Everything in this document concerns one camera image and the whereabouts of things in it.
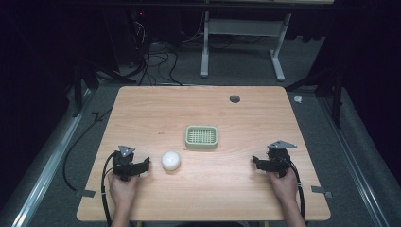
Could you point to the black metal stand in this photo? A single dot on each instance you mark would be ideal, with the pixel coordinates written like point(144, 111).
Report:
point(336, 94)

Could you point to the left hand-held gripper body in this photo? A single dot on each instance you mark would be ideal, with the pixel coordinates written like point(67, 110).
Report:
point(123, 164)

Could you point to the grey table grommet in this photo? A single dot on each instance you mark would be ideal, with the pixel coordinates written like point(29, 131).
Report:
point(235, 99)

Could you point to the white round soap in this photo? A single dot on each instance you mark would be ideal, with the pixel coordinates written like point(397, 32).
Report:
point(170, 160)

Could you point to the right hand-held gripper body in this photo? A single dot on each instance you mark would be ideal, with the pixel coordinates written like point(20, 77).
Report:
point(278, 160)

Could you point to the grey tape strip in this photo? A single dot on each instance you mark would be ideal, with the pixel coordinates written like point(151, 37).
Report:
point(321, 191)

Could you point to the green soap dish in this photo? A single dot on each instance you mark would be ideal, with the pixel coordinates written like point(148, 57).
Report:
point(201, 136)

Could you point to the person's left hand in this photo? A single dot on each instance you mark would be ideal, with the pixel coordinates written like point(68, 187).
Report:
point(122, 189)

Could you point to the white paper scrap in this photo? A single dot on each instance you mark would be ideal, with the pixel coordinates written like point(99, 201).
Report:
point(298, 99)

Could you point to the person's right hand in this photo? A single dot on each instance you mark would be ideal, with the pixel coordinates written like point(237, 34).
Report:
point(284, 188)

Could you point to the white metal desk frame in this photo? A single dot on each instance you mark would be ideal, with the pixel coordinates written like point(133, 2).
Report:
point(242, 27)

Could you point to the aluminium floor rail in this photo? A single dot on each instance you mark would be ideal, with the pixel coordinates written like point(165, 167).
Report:
point(356, 164)
point(47, 170)

